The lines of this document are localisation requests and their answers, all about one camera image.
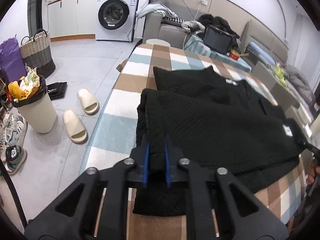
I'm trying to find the black knit sweater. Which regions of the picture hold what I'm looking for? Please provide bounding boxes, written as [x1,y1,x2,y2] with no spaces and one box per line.
[133,67,304,217]

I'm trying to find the black clothes pile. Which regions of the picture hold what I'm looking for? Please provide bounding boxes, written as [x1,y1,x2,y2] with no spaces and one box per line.
[197,14,240,39]

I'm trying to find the white grey clothes on sofa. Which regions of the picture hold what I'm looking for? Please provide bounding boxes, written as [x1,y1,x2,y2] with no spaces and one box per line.
[136,3,206,33]

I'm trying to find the person's right hand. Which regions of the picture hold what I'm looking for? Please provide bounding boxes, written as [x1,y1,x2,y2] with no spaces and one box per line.
[306,159,320,185]

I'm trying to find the grey blanket on bed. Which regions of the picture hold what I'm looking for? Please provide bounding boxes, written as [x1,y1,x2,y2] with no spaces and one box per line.
[283,64,315,103]

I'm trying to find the checkered plaid table cloth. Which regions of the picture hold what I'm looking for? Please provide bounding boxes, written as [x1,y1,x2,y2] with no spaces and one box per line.
[82,44,305,223]

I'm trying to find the cream slipper near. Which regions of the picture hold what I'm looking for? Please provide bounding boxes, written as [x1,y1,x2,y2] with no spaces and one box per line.
[63,108,88,144]

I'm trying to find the cream slipper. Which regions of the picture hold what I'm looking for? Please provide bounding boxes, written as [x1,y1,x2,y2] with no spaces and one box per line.
[63,108,88,144]
[78,87,100,115]

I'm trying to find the green toy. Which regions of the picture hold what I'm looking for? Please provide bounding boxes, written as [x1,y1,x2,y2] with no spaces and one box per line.
[273,63,288,87]

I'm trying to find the dark green sneaker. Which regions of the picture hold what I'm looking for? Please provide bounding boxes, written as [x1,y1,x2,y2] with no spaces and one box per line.
[5,145,27,175]

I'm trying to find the cream slipper far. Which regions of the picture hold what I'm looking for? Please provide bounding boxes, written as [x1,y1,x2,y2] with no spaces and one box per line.
[78,87,100,115]

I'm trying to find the light blue pillow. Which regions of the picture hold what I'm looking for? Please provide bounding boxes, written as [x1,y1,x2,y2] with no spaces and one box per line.
[247,42,276,67]

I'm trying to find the white green sneaker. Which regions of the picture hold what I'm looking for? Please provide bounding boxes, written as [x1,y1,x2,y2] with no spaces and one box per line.
[2,112,28,147]

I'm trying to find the black tray on floor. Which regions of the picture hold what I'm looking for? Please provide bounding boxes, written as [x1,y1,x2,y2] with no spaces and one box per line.
[47,82,67,100]

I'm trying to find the red instant noodle cup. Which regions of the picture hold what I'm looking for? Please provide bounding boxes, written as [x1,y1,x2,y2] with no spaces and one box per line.
[229,49,249,61]

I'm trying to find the cream trash bin with garbage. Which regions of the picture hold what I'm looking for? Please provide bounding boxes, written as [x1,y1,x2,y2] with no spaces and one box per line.
[8,67,57,134]

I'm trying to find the black bag on side table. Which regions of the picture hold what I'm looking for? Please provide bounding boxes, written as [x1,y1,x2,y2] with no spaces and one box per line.
[203,25,234,54]

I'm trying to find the teal checkered side table cloth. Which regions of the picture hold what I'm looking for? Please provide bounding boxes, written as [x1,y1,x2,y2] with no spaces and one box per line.
[183,35,252,73]

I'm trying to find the purple bag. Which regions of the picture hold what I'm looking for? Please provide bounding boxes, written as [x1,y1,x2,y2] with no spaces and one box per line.
[0,37,27,84]

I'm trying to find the woven laundry basket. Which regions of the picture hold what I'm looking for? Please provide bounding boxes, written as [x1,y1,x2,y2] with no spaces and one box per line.
[20,29,56,78]

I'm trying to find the round grey stool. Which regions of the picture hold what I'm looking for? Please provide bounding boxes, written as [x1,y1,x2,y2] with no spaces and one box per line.
[146,38,171,47]

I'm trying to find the grey sofa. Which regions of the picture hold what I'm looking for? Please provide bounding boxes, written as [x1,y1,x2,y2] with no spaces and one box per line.
[143,0,212,49]

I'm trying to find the white kitchen cabinet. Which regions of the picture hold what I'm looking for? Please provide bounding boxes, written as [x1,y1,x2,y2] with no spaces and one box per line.
[48,0,97,38]

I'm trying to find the white front-load washing machine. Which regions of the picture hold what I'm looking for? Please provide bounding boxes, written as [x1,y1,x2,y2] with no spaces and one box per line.
[95,0,139,42]

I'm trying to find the wall power socket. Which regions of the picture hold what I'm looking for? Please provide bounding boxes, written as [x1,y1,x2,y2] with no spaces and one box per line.
[199,0,208,6]

